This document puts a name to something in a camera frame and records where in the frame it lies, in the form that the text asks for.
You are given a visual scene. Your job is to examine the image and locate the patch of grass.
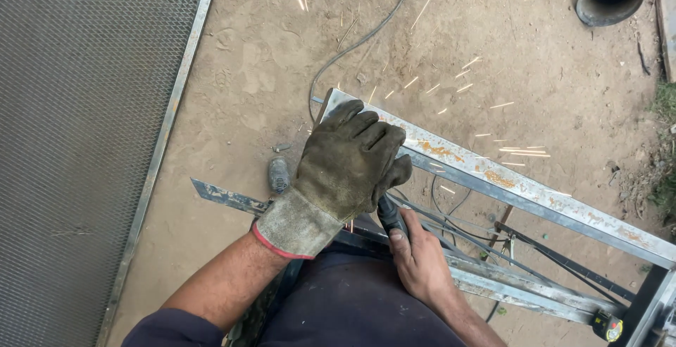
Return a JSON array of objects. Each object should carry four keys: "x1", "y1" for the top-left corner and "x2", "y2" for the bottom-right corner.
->
[{"x1": 620, "y1": 80, "x2": 676, "y2": 229}]

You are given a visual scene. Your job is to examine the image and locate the person's dark blue clothing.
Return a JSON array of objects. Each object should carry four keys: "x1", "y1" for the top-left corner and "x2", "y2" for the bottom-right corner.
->
[{"x1": 121, "y1": 249, "x2": 467, "y2": 347}]

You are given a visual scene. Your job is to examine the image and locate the framed expanded metal mesh panel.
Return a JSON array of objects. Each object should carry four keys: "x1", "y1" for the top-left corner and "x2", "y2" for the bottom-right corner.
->
[{"x1": 0, "y1": 0, "x2": 218, "y2": 347}]

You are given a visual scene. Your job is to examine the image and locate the black metal stand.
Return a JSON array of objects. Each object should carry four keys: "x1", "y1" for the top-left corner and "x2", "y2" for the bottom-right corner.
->
[{"x1": 610, "y1": 264, "x2": 676, "y2": 347}]

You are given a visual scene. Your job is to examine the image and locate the person's right hand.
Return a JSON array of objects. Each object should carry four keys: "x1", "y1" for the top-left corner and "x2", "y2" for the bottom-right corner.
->
[{"x1": 388, "y1": 208, "x2": 461, "y2": 306}]

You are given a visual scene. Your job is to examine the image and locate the thin dark steel rod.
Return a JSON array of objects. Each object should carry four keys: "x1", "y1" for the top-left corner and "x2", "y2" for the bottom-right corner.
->
[{"x1": 494, "y1": 221, "x2": 637, "y2": 303}]

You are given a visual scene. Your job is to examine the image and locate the thin black cable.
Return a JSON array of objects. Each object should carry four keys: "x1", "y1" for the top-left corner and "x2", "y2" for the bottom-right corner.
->
[{"x1": 429, "y1": 174, "x2": 509, "y2": 243}]

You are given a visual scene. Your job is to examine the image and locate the dark twig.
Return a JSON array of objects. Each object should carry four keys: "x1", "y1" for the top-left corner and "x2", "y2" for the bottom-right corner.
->
[{"x1": 635, "y1": 32, "x2": 652, "y2": 77}]

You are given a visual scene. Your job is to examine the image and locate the black angle grinder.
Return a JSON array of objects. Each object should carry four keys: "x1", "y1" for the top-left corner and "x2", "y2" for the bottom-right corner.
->
[{"x1": 375, "y1": 194, "x2": 411, "y2": 238}]

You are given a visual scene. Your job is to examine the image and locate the person's left hand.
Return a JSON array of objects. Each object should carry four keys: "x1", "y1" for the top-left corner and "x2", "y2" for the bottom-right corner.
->
[{"x1": 293, "y1": 99, "x2": 414, "y2": 224}]

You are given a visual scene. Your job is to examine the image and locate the yellow black tape measure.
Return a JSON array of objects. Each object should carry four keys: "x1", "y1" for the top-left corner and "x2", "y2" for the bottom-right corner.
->
[{"x1": 591, "y1": 310, "x2": 624, "y2": 343}]

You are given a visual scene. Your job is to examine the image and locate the long black power cable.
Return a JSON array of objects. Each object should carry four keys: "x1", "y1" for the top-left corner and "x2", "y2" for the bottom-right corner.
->
[{"x1": 308, "y1": 0, "x2": 421, "y2": 124}]

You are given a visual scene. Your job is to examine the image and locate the rusty steel angle bar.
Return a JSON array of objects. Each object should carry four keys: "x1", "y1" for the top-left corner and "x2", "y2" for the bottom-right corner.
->
[{"x1": 315, "y1": 87, "x2": 676, "y2": 272}]

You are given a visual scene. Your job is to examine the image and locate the wooden plank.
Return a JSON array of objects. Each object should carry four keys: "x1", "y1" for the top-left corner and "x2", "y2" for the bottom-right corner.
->
[{"x1": 653, "y1": 0, "x2": 676, "y2": 82}]

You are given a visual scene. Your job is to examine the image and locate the bundle of grey steel bars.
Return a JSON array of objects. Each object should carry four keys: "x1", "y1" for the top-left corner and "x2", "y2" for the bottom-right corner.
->
[{"x1": 443, "y1": 249, "x2": 626, "y2": 327}]

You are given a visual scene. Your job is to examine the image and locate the grey pipe section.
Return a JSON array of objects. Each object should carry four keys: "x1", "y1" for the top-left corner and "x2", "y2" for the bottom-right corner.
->
[{"x1": 575, "y1": 0, "x2": 645, "y2": 27}]

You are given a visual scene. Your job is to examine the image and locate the person's grey shoe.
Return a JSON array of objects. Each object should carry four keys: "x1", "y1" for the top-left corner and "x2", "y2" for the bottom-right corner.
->
[{"x1": 267, "y1": 156, "x2": 292, "y2": 195}]

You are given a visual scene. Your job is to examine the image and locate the pointed flat steel bar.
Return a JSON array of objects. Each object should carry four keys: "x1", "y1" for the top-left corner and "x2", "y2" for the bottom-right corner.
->
[{"x1": 189, "y1": 177, "x2": 273, "y2": 217}]

